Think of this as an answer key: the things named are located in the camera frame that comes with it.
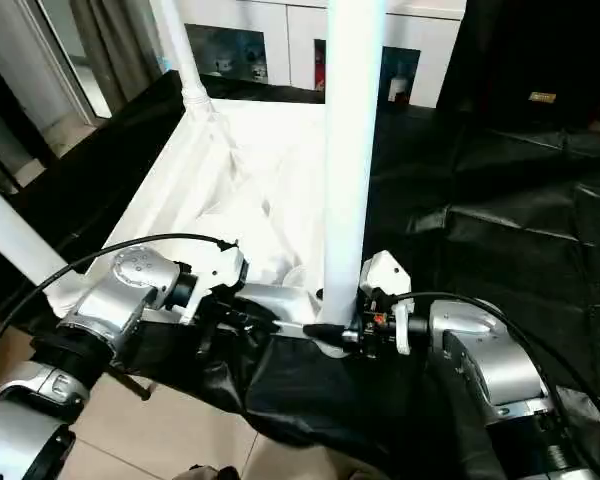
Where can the white plastic table leg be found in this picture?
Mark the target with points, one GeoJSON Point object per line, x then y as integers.
{"type": "Point", "coordinates": [185, 55]}
{"type": "Point", "coordinates": [352, 140]}
{"type": "Point", "coordinates": [15, 235]}

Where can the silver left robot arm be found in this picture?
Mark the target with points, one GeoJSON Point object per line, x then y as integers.
{"type": "Point", "coordinates": [120, 295]}

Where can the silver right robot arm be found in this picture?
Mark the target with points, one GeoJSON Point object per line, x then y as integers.
{"type": "Point", "coordinates": [490, 360]}

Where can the black left robot foot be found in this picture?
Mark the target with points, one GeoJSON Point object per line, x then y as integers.
{"type": "Point", "coordinates": [212, 474]}

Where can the black table mat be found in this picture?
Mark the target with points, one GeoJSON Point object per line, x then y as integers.
{"type": "Point", "coordinates": [520, 230]}

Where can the red bottle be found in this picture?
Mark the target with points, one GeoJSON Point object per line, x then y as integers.
{"type": "Point", "coordinates": [320, 75]}

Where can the white display cabinet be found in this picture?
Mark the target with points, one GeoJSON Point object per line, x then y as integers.
{"type": "Point", "coordinates": [270, 30]}

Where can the black cabinet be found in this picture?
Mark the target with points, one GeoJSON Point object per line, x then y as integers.
{"type": "Point", "coordinates": [540, 50]}

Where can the black table frame leg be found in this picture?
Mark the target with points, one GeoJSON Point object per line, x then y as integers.
{"type": "Point", "coordinates": [130, 385]}

